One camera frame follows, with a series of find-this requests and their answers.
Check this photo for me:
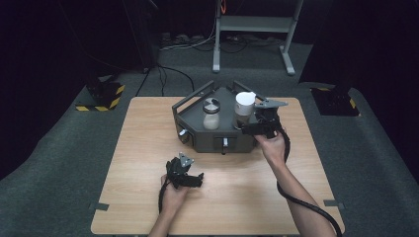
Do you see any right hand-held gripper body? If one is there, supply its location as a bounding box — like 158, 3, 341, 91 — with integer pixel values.
253, 98, 289, 139

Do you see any person's right hand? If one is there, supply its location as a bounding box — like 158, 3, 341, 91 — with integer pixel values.
254, 128, 289, 170

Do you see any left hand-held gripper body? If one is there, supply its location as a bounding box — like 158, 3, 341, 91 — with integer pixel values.
169, 151, 199, 190

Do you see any glass shaker jar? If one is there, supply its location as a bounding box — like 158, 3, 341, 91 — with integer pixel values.
202, 97, 221, 130

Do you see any striped black base plate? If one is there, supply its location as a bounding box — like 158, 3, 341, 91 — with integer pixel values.
74, 74, 126, 113
309, 86, 361, 118

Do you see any black floor cable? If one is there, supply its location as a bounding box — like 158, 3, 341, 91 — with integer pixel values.
135, 64, 196, 97

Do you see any bundle of floor cables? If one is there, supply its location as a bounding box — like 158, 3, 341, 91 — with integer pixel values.
159, 31, 288, 54

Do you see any person's left hand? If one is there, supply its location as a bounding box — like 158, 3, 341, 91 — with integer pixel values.
159, 174, 191, 217

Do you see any grey tape strip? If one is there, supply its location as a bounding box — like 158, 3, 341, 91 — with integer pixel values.
322, 198, 346, 210
88, 201, 111, 212

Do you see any grey metal stand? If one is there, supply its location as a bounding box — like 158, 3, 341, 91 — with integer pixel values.
211, 0, 305, 77

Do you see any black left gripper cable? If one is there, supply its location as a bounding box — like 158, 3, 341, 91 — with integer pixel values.
157, 179, 170, 215

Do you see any grey metal caddy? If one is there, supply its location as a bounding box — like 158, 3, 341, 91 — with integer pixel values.
171, 79, 269, 156

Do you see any white-lidded jar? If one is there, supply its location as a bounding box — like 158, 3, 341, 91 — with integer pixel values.
232, 91, 257, 130

